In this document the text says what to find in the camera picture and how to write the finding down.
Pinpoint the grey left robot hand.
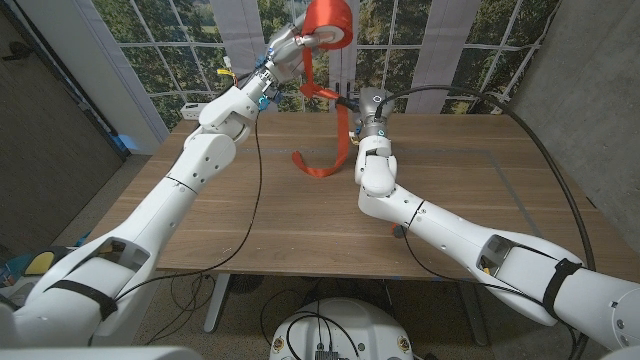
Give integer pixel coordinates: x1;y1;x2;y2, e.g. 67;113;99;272
264;14;346;84

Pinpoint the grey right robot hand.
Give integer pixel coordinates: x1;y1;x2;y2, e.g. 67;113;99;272
352;87;396;136

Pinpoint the blue grey handled screwdriver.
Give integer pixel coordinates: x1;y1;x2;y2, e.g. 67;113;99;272
334;94;361;112

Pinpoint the orange ribbon roll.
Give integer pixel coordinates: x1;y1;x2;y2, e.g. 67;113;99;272
291;0;355;179

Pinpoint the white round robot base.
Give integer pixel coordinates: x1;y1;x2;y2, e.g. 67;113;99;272
268;297;415;360

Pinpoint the printed window backdrop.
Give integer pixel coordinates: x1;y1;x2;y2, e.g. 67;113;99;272
89;0;561;129

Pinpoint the white power strip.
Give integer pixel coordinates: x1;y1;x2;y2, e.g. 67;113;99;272
179;102;209;121

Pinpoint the blue floor object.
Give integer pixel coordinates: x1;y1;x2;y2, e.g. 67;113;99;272
116;133;141;152

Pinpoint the black ribbed round object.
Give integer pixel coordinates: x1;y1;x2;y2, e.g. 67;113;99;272
228;273;265;295

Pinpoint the grey table leg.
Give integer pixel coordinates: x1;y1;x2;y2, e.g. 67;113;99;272
457;279;489;347

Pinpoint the white table leg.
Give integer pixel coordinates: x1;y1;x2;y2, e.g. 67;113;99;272
203;273;231;334

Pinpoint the yellow black foam pad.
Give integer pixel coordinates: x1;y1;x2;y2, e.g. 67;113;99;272
24;247;69;276

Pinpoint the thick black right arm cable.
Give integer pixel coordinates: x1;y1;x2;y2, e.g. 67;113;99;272
374;84;596;360

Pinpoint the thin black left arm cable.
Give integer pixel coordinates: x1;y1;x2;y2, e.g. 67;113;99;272
114;119;264;301

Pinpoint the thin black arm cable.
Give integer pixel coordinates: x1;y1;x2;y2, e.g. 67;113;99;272
114;119;264;301
402;232;581;360

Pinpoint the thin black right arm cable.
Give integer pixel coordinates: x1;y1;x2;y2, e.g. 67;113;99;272
402;232;581;360

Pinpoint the black base cable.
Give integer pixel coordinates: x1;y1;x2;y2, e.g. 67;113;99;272
259;288;362;360

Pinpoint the black floor cable loop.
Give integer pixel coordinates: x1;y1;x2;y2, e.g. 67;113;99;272
144;272;217;346

